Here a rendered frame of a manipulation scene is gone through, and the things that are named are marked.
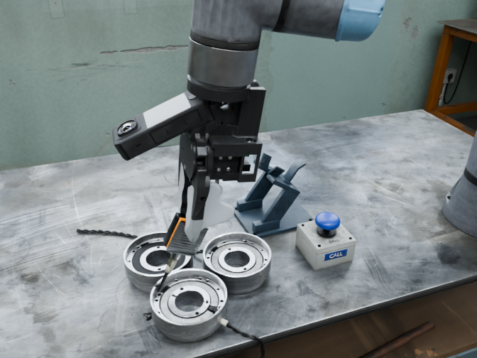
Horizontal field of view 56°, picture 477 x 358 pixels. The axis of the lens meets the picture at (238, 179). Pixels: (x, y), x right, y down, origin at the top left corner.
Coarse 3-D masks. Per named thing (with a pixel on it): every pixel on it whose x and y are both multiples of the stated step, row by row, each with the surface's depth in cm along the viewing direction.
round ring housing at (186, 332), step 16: (176, 272) 65; (192, 272) 65; (208, 272) 65; (160, 288) 63; (192, 288) 63; (224, 288) 62; (176, 304) 63; (192, 304) 65; (208, 304) 61; (224, 304) 59; (160, 320) 58; (208, 320) 57; (176, 336) 58; (192, 336) 58; (208, 336) 60
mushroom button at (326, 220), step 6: (318, 216) 71; (324, 216) 71; (330, 216) 71; (336, 216) 71; (318, 222) 70; (324, 222) 70; (330, 222) 70; (336, 222) 70; (324, 228) 70; (330, 228) 70; (336, 228) 70
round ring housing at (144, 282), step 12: (144, 240) 72; (156, 240) 73; (132, 252) 70; (144, 252) 70; (156, 252) 71; (168, 252) 70; (144, 264) 68; (192, 264) 69; (132, 276) 65; (144, 276) 64; (156, 276) 64; (144, 288) 66
